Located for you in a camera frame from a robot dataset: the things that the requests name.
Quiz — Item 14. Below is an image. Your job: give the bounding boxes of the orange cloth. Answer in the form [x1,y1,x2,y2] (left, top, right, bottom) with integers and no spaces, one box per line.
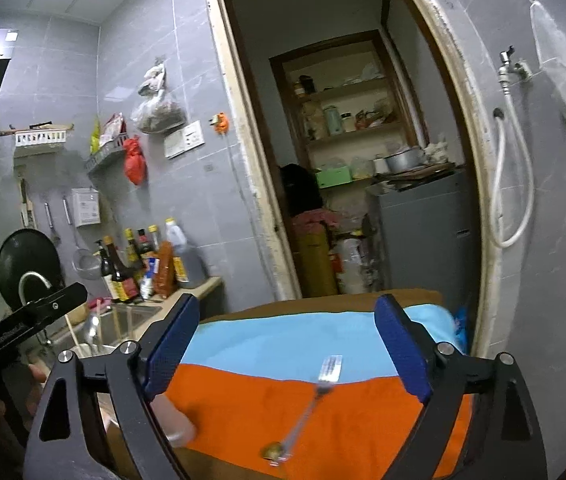
[162,363,474,480]

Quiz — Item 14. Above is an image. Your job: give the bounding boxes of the small golden spoon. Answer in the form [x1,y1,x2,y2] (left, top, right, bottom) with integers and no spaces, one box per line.
[260,442,286,467]

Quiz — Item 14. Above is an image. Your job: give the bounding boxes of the wooden chopstick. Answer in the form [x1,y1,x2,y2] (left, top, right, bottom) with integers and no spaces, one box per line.
[64,314,79,348]

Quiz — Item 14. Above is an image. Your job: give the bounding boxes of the green box on shelf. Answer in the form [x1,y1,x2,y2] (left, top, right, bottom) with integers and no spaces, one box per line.
[315,166,353,188]

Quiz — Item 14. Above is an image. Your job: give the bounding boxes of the brown sauce pouch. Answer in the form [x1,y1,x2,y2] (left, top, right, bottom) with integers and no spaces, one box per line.
[154,240,176,299]

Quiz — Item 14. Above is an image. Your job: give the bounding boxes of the white flexible hose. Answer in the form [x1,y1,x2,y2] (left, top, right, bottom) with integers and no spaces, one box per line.
[487,79,536,250]

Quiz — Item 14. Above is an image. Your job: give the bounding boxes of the large clear oil jug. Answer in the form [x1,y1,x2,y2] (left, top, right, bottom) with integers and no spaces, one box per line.
[166,218,208,289]

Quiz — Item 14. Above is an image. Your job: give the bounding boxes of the hanging wire strainer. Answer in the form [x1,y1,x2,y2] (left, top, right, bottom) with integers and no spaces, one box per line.
[62,196,100,281]

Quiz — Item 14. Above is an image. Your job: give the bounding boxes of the black wok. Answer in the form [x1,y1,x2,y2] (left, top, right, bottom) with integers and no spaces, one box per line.
[0,229,65,311]

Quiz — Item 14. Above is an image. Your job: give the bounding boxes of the white wall rack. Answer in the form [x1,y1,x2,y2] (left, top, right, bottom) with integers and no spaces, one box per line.
[0,122,74,148]

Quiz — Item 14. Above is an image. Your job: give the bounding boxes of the yellow gas cylinder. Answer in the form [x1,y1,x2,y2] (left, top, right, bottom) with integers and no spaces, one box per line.
[294,223,337,297]

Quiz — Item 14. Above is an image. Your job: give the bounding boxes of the dark soy sauce bottle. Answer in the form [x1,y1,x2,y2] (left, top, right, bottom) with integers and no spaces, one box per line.
[104,235,140,304]

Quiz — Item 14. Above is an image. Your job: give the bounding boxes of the wooden shelf unit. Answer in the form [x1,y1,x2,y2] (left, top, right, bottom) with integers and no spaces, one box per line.
[265,30,428,182]

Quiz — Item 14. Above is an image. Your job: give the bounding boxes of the silver fork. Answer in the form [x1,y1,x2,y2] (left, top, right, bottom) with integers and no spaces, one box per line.
[269,356,343,467]

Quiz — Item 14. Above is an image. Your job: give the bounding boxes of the steel sink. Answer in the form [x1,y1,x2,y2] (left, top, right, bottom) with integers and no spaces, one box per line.
[51,304,159,359]

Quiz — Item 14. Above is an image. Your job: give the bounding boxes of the metal pot on cabinet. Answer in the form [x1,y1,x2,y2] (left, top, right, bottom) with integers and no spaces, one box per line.
[385,146,425,174]

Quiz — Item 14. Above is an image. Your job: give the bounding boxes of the kitchen counter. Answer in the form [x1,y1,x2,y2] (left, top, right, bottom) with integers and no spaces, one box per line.
[126,275,225,340]

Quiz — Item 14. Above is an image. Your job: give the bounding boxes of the hanging plastic bag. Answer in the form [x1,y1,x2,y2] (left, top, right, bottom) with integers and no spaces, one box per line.
[528,0,566,119]

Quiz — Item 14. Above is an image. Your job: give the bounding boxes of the bagged goods hanging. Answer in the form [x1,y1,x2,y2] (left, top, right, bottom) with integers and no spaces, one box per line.
[131,58,185,134]

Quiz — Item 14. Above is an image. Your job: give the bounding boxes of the grey cabinet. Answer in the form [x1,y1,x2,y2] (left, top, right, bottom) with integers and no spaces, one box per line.
[365,170,475,309]

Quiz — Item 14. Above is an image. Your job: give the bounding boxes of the white wall socket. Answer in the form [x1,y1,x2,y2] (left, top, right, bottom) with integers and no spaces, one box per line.
[164,120,205,159]

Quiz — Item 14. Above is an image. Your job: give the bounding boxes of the red hanging bag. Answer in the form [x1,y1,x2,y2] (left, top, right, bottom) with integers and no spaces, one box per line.
[123,136,146,185]

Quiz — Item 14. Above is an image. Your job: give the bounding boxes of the light blue cloth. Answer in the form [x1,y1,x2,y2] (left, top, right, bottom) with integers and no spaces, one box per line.
[180,302,467,385]

